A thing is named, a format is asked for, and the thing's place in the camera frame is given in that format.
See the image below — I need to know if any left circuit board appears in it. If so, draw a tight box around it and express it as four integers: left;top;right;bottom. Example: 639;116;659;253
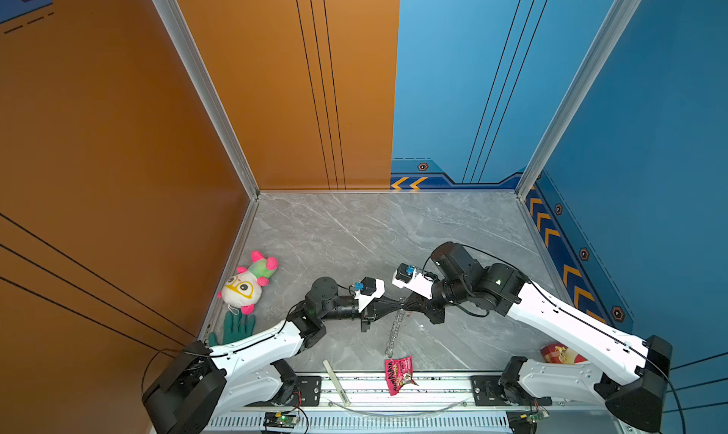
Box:
262;412;301;434

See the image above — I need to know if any pink green plush toy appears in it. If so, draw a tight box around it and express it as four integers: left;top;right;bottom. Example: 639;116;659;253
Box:
217;251;280;316

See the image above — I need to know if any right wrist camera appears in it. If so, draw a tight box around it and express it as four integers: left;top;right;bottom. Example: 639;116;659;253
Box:
392;263;438;299

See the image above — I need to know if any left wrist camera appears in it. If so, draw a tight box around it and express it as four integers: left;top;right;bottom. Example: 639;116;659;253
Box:
353;277;385;313

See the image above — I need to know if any aluminium front rail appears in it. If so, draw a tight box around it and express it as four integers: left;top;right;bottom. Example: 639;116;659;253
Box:
200;371;636;433

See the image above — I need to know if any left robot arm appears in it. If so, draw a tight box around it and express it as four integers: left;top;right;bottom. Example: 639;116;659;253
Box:
141;277;402;433

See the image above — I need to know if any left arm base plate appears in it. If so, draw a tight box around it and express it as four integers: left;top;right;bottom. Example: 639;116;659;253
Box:
267;375;322;407

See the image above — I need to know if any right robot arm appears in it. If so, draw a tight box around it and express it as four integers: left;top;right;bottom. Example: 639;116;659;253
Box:
392;242;673;433

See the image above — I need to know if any pink snack packet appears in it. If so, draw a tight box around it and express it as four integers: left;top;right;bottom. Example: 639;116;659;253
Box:
385;356;417;396

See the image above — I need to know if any right circuit board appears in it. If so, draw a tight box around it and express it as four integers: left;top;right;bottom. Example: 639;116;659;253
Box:
506;410;551;434

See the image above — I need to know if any red white bandage box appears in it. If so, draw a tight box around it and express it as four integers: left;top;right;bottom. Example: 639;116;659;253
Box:
540;343;587;365

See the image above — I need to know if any circuit board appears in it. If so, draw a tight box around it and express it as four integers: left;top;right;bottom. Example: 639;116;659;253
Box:
262;412;301;434
506;410;551;434

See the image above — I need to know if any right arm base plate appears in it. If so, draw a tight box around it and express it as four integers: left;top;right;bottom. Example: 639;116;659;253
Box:
470;374;553;407

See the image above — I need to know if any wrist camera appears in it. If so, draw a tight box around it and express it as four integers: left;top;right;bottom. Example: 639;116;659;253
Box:
392;263;438;299
353;277;385;313

